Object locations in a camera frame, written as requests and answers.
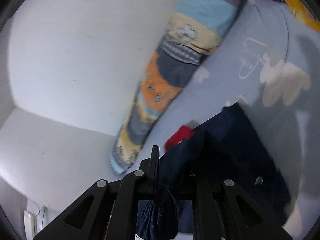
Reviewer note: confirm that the patchwork quilt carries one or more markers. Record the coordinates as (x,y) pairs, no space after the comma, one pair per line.
(175,80)

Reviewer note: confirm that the yellow printed cloth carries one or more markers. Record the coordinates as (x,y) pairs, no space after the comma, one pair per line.
(300,7)

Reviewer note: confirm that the light blue printed bed sheet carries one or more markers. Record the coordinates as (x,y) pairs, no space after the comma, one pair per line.
(230,62)

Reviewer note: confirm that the white plastic object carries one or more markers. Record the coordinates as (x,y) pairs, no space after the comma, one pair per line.
(32,220)

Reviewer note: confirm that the navy blue garment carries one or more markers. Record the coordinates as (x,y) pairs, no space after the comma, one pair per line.
(225,142)

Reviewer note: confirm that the red cloth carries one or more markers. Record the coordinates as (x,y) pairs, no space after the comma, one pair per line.
(180,136)

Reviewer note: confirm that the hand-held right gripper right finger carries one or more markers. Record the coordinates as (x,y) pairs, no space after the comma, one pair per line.
(207,200)

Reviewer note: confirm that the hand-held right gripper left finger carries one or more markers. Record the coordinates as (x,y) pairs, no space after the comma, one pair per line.
(150,177)

